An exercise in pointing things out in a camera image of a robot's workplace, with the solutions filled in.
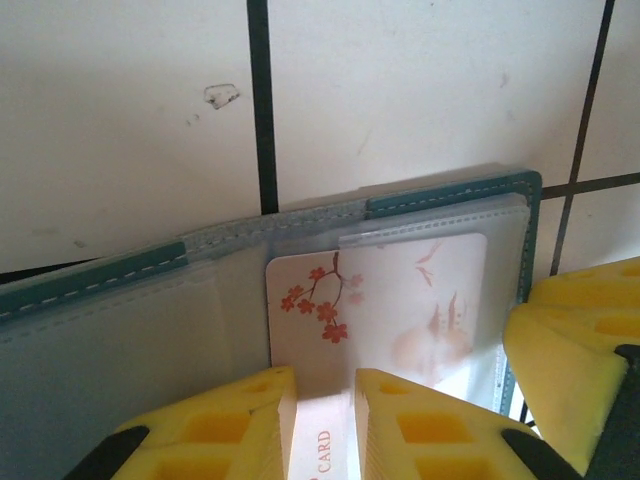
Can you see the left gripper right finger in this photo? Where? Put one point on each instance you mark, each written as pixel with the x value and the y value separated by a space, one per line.
pixel 430 435

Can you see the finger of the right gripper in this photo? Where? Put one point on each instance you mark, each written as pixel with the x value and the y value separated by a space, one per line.
pixel 600 290
pixel 560 380

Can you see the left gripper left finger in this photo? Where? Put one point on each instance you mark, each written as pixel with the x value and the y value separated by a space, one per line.
pixel 200 435

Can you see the teal leather card holder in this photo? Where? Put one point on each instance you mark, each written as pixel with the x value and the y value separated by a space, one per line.
pixel 125 350

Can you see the white card with red blossoms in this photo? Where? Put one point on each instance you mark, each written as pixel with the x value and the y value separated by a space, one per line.
pixel 320 350

